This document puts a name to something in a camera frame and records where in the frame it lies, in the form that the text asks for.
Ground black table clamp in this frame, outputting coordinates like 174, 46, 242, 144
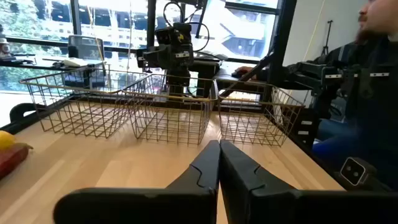
8, 101, 40, 126

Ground black tripod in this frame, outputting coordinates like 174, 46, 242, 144
321, 19, 334, 57

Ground person's hand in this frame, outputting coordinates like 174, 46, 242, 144
234, 65, 261, 79

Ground person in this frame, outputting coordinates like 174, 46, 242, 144
310, 0, 398, 192

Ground small grey depth camera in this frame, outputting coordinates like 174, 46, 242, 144
338, 156, 379, 191

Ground gold wire basket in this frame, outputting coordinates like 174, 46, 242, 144
216, 79, 306, 148
122, 73, 219, 146
19, 63, 150, 140

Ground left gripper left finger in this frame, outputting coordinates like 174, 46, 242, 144
52, 139, 221, 224

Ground yellow lemon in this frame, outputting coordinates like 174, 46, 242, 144
0, 129, 16, 151

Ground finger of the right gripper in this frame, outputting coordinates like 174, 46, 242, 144
169, 68, 180, 94
179, 68, 192, 94

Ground red chili pepper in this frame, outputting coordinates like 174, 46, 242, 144
0, 142, 34, 180

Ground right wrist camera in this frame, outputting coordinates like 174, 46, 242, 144
154, 22, 194, 45

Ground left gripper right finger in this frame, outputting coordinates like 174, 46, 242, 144
220, 139, 398, 224

